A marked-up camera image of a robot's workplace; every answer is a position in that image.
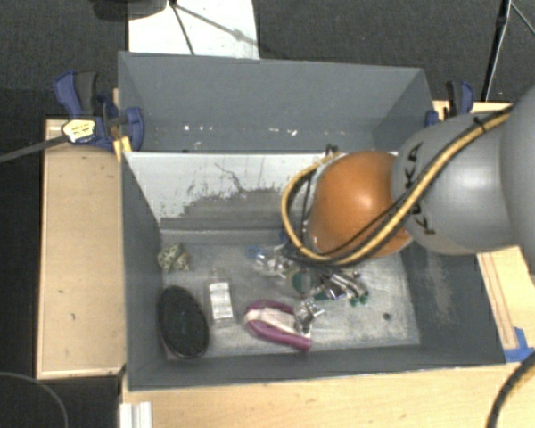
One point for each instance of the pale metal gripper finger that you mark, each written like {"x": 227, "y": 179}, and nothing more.
{"x": 314, "y": 308}
{"x": 304, "y": 324}

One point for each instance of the purple and white pliers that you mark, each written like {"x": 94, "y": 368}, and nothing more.
{"x": 272, "y": 323}

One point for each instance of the clear glass bottle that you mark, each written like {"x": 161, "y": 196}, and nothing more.
{"x": 220, "y": 301}

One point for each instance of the cream dark-spotted toy animal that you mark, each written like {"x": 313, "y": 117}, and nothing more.
{"x": 174, "y": 257}

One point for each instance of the grey metal bin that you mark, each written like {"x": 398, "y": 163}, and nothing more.
{"x": 267, "y": 105}

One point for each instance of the pale wood flat board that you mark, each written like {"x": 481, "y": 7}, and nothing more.
{"x": 80, "y": 257}

